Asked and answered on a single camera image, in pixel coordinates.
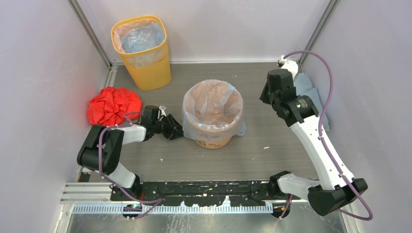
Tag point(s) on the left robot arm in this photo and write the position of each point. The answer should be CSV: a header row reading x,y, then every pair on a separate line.
x,y
101,149

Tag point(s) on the yellow mesh trash bin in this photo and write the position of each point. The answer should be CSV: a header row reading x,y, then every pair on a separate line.
x,y
150,69

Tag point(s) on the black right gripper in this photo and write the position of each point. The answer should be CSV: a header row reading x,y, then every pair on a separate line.
x,y
264,97

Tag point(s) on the folded blue bag in corner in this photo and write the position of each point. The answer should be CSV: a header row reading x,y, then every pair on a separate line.
x,y
304,87

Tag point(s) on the light blue trash bag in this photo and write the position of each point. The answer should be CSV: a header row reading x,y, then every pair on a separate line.
x,y
213,107

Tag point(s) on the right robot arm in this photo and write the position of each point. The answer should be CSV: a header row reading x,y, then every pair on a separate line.
x,y
336,186

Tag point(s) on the orange round trash bin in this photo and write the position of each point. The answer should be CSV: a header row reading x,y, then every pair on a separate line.
x,y
212,142

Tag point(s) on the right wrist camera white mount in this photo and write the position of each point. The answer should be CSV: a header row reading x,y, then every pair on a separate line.
x,y
289,65

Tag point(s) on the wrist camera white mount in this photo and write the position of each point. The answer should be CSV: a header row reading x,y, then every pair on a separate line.
x,y
162,112
289,65

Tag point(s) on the left aluminium frame post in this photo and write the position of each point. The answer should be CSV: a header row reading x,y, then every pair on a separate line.
x,y
74,4

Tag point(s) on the blue bag inside yellow bin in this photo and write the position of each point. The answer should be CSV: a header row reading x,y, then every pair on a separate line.
x,y
143,38

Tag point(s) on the red crumpled trash bag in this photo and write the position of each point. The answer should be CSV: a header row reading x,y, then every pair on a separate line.
x,y
111,104

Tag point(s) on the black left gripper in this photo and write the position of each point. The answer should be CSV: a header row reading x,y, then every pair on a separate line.
x,y
173,124

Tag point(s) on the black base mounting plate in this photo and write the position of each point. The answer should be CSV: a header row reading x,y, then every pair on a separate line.
x,y
208,193

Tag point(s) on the right aluminium frame post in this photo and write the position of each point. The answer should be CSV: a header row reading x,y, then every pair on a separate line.
x,y
325,17

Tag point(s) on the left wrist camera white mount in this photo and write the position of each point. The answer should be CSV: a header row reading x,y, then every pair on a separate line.
x,y
162,112

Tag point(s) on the aluminium frame post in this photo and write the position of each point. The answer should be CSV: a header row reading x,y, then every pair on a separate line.
x,y
325,17
74,4

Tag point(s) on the slotted white cable duct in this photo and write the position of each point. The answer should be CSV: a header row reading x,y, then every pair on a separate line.
x,y
134,208

